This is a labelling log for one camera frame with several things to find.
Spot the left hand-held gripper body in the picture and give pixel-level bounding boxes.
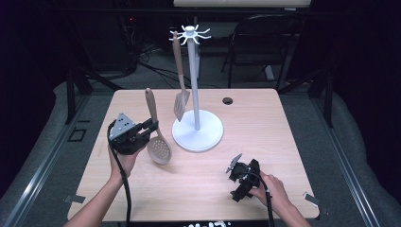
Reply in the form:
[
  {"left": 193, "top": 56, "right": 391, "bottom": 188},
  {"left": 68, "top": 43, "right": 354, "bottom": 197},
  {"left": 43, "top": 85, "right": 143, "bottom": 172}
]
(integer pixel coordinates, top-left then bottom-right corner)
[{"left": 108, "top": 113, "right": 149, "bottom": 155}]

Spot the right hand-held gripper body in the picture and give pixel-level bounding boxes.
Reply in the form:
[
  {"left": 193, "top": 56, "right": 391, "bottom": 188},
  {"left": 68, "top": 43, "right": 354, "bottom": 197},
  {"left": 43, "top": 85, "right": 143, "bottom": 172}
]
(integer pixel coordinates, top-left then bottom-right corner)
[{"left": 225, "top": 153, "right": 263, "bottom": 202}]

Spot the beige perforated skimmer spoon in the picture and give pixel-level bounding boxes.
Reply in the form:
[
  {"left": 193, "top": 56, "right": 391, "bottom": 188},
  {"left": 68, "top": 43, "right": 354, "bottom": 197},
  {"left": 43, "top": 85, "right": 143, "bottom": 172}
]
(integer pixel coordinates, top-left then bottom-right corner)
[{"left": 145, "top": 87, "right": 173, "bottom": 166}]

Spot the beige slotted spatula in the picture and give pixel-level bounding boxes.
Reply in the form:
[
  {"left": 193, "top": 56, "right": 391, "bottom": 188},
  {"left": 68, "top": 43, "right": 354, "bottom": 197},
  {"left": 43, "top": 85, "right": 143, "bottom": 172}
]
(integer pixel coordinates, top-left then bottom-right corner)
[{"left": 171, "top": 30, "right": 191, "bottom": 123}]

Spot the white utensil rack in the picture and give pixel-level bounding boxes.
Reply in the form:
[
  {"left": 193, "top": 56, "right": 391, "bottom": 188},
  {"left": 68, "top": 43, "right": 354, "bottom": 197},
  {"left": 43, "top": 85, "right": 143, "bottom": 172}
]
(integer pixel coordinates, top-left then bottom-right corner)
[{"left": 168, "top": 24, "right": 224, "bottom": 153}]

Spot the person's left hand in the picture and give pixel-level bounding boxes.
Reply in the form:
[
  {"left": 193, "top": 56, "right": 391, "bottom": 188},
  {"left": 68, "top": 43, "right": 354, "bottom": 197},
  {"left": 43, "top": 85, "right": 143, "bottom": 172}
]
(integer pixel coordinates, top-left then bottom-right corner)
[{"left": 108, "top": 145, "right": 148, "bottom": 184}]

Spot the person's right hand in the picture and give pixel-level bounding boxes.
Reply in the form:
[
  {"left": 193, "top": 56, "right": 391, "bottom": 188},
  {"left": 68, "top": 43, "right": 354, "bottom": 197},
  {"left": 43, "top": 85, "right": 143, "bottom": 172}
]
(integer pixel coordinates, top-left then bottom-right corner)
[{"left": 252, "top": 171, "right": 292, "bottom": 216}]

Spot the person's black patterned clothing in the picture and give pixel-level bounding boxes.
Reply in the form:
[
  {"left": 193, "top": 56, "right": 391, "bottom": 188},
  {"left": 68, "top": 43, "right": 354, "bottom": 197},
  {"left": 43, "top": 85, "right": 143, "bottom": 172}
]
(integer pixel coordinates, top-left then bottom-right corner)
[{"left": 183, "top": 220, "right": 235, "bottom": 227}]

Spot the black metal stand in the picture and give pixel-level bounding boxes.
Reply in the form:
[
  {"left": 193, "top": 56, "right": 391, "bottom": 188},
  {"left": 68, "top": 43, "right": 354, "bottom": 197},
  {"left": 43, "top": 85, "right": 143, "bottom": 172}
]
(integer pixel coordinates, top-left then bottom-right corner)
[
  {"left": 277, "top": 62, "right": 336, "bottom": 129},
  {"left": 64, "top": 62, "right": 124, "bottom": 125}
]

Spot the black folding chair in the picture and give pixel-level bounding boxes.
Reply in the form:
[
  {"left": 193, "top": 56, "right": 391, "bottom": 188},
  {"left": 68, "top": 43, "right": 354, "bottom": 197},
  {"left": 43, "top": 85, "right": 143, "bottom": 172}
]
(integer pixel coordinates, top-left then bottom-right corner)
[{"left": 221, "top": 13, "right": 305, "bottom": 92}]

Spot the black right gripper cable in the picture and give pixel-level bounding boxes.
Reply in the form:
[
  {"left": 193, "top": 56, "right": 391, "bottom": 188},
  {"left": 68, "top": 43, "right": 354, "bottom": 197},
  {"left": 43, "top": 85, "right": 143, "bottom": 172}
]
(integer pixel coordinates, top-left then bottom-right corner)
[{"left": 244, "top": 169, "right": 275, "bottom": 227}]

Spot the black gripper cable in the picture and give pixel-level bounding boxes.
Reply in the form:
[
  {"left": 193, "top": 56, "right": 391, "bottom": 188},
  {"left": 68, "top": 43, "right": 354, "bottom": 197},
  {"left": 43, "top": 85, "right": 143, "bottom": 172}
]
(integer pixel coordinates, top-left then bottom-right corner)
[
  {"left": 244, "top": 169, "right": 275, "bottom": 227},
  {"left": 107, "top": 121, "right": 132, "bottom": 227}
]

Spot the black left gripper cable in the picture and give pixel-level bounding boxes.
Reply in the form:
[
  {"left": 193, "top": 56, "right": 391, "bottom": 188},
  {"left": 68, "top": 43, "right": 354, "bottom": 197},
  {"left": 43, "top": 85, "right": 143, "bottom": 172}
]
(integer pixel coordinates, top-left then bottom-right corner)
[{"left": 107, "top": 121, "right": 132, "bottom": 227}]

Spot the bundle of black floor cables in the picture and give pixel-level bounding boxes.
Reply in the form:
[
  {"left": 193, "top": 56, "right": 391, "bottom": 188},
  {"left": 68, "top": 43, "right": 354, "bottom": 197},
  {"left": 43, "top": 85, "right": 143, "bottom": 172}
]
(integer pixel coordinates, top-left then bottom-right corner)
[{"left": 126, "top": 44, "right": 197, "bottom": 90}]

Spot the grey metal corner bracket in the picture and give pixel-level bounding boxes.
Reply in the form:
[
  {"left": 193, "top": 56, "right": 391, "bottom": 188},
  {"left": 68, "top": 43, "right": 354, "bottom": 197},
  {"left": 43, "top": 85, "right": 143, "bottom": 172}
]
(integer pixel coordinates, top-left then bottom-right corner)
[
  {"left": 64, "top": 194, "right": 86, "bottom": 204},
  {"left": 303, "top": 191, "right": 321, "bottom": 209}
]

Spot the metal floor rail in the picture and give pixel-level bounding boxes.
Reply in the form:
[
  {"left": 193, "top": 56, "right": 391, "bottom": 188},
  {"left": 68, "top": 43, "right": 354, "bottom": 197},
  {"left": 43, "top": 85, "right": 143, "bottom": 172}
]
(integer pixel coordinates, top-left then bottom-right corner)
[
  {"left": 3, "top": 94, "right": 93, "bottom": 227},
  {"left": 310, "top": 94, "right": 383, "bottom": 227}
]

